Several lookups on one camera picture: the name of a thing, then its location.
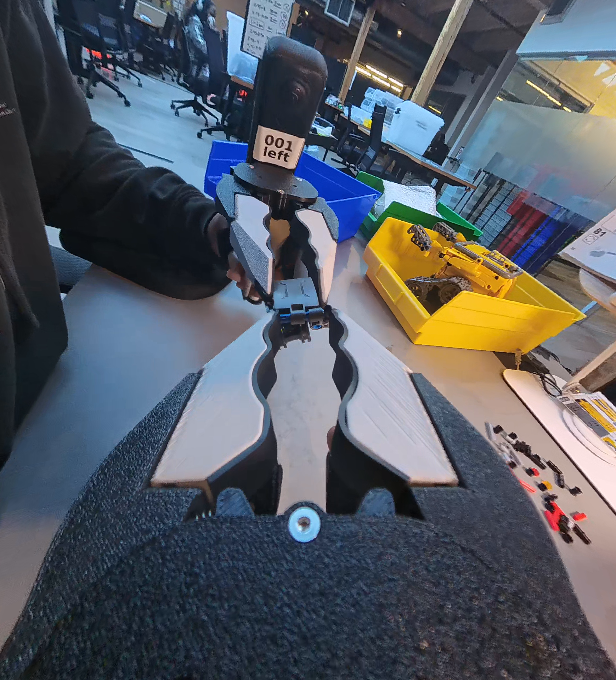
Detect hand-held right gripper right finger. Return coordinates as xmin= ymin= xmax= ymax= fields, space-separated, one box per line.
xmin=326 ymin=308 xmax=460 ymax=516

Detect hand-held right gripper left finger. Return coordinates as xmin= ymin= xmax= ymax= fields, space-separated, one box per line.
xmin=150 ymin=310 xmax=282 ymax=516

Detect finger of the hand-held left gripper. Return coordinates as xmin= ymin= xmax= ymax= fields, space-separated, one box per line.
xmin=295 ymin=209 xmax=339 ymax=306
xmin=229 ymin=193 xmax=276 ymax=307

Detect grey toy bracket piece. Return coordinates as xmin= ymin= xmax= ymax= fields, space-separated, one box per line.
xmin=272 ymin=277 xmax=323 ymax=315

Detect black toy wheel assembly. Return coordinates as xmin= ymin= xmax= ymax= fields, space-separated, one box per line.
xmin=273 ymin=304 xmax=336 ymax=347

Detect grey desk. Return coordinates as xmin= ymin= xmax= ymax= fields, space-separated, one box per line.
xmin=0 ymin=234 xmax=616 ymax=680

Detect person's left hand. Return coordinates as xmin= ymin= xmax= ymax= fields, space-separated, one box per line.
xmin=207 ymin=211 xmax=263 ymax=304

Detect blue plastic bin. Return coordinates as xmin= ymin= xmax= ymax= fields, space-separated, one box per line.
xmin=204 ymin=140 xmax=380 ymax=242

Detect whiteboard on stand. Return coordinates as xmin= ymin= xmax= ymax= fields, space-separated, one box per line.
xmin=240 ymin=0 xmax=295 ymax=58

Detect black office chair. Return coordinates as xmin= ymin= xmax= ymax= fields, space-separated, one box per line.
xmin=172 ymin=21 xmax=231 ymax=140
xmin=71 ymin=0 xmax=144 ymax=107

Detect white foam sheet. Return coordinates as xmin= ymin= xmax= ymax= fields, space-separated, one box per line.
xmin=374 ymin=181 xmax=439 ymax=216

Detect green plastic bin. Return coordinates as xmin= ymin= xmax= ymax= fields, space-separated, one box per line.
xmin=358 ymin=171 xmax=483 ymax=242

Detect white storage box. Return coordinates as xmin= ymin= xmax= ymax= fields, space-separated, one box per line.
xmin=385 ymin=100 xmax=445 ymax=155

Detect background work table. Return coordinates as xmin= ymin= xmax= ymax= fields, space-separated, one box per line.
xmin=334 ymin=114 xmax=476 ymax=192

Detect yellow plastic bin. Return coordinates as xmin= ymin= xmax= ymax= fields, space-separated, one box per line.
xmin=363 ymin=217 xmax=586 ymax=352

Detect yellow toy tracked vehicle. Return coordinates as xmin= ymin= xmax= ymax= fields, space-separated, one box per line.
xmin=405 ymin=222 xmax=524 ymax=314

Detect white book stand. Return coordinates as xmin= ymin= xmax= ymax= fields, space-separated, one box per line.
xmin=502 ymin=268 xmax=616 ymax=540

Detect pile of small toy parts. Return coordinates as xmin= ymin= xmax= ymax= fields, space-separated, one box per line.
xmin=486 ymin=422 xmax=593 ymax=545

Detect grey chair seat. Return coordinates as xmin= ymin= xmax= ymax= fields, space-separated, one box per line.
xmin=50 ymin=245 xmax=93 ymax=293

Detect yellow printed leaflet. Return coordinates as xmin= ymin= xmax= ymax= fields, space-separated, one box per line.
xmin=558 ymin=392 xmax=616 ymax=481

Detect red and blue crates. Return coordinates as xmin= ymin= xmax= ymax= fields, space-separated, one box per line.
xmin=496 ymin=191 xmax=593 ymax=274

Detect person's black printed hoodie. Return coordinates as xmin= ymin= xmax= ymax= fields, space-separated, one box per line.
xmin=0 ymin=0 xmax=69 ymax=500

